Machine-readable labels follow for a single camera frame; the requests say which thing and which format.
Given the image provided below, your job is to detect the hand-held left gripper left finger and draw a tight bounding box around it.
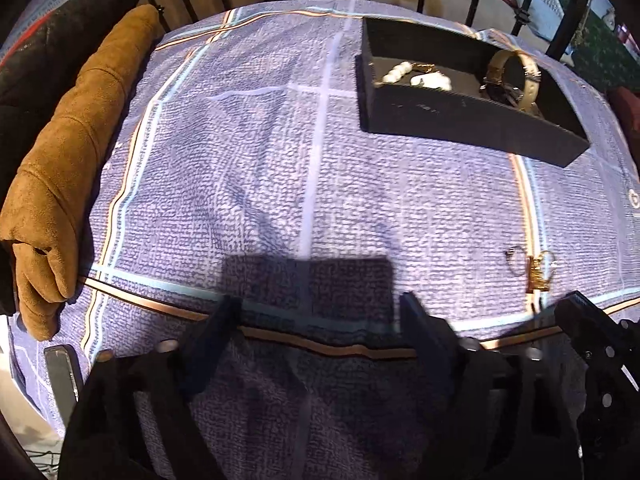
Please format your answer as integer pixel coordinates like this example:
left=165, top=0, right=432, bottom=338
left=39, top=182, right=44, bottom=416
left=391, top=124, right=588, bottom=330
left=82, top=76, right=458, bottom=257
left=59, top=295, right=243, bottom=480

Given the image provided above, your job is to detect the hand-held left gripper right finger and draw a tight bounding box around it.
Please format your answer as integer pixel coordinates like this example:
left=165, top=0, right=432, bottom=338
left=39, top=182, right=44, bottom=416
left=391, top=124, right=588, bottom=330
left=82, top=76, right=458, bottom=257
left=400, top=291, right=583, bottom=480

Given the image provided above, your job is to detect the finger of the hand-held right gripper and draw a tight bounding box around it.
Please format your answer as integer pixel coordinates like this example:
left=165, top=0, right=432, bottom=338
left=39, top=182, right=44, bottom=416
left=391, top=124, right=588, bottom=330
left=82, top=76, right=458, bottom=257
left=554, top=291, right=640, bottom=376

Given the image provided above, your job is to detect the thin silver ring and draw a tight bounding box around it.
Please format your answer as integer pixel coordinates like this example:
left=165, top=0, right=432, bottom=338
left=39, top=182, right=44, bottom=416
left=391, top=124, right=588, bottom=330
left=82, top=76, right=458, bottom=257
left=505, top=246, right=530, bottom=276

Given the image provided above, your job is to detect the black rectangular box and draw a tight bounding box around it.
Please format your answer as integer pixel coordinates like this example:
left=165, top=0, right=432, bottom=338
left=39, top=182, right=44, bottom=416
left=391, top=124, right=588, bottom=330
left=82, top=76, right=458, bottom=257
left=356, top=16, right=592, bottom=168

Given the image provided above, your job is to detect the white pearl bracelet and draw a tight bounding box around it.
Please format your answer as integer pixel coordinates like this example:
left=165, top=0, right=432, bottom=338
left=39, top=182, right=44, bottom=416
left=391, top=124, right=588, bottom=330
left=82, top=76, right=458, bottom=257
left=382, top=60, right=453, bottom=92

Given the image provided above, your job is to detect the gold wristwatch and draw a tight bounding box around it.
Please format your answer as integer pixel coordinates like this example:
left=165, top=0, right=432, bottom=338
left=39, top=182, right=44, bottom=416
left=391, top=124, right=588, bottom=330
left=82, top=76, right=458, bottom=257
left=481, top=49, right=545, bottom=112

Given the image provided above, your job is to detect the black smartphone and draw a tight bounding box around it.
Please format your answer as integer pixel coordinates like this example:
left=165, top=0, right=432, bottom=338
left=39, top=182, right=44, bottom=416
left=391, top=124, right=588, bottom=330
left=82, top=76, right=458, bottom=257
left=44, top=345, right=83, bottom=407

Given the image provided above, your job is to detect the blue plaid bedsheet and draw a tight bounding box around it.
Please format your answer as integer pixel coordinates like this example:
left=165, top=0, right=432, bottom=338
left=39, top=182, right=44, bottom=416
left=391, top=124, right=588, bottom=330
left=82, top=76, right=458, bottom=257
left=7, top=0, right=640, bottom=480

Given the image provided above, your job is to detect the dark red blanket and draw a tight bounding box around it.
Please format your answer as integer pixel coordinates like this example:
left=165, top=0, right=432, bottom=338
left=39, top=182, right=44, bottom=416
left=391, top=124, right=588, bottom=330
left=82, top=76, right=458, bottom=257
left=607, top=85, right=640, bottom=133

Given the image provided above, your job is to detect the brown suede garment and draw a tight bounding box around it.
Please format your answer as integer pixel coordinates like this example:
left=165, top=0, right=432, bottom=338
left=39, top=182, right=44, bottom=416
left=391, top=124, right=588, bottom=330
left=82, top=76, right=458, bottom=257
left=0, top=4, right=161, bottom=342

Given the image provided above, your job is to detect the green patterned carpet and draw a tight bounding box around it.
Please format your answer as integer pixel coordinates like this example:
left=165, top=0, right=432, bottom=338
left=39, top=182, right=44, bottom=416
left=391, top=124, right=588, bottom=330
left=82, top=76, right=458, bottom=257
left=572, top=7, right=640, bottom=93

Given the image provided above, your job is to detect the black puffer jacket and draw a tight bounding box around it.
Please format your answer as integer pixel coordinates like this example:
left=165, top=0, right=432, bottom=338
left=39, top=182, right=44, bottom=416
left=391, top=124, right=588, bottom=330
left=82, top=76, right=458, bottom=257
left=0, top=0, right=141, bottom=316

